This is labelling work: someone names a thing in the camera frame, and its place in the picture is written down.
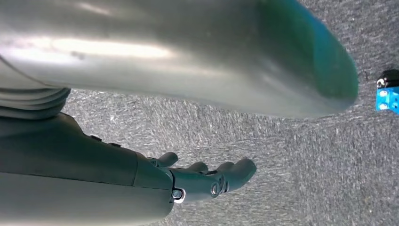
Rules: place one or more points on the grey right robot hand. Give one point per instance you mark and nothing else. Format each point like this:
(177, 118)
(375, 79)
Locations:
(156, 46)

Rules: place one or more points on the blue metal shelf rack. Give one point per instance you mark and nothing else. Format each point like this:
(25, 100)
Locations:
(388, 99)

